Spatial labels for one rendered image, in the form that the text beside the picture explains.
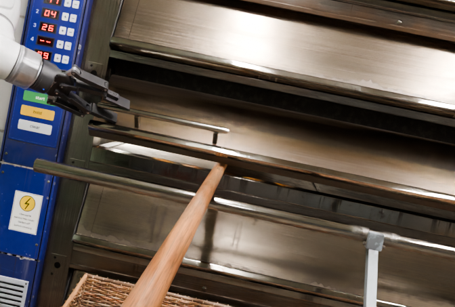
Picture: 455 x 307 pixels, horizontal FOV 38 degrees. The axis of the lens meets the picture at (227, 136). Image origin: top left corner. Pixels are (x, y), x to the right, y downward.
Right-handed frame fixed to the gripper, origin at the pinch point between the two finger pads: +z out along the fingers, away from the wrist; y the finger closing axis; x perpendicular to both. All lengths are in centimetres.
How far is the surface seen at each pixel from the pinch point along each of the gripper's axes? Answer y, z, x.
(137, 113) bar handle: -3.8, 5.3, 2.0
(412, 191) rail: -37, 63, 21
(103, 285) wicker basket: 32.1, 18.8, 29.0
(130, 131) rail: 0.2, 5.8, 4.9
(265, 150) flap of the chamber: -16.7, 35.1, 8.2
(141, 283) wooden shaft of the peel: -63, -28, 84
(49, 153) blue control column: 22.4, -5.2, 2.3
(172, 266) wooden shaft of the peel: -59, -22, 78
